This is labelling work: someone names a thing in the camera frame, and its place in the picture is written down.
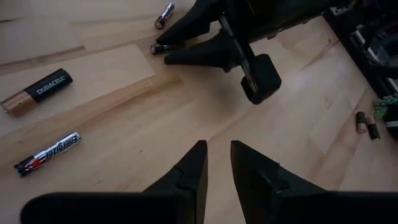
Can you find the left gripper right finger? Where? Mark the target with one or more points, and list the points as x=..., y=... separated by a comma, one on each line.
x=295, y=205

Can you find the potted succulent plant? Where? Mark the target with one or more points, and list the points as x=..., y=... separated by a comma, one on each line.
x=387, y=102

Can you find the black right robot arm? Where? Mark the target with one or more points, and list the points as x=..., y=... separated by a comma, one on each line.
x=384, y=49

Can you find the silver black Energizer battery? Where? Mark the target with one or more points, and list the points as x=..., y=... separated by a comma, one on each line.
x=164, y=48
x=49, y=153
x=164, y=15

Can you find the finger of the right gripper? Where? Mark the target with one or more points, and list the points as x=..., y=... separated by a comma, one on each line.
x=196, y=21
x=208, y=53

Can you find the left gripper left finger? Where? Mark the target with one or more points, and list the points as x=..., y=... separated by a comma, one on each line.
x=155, y=205

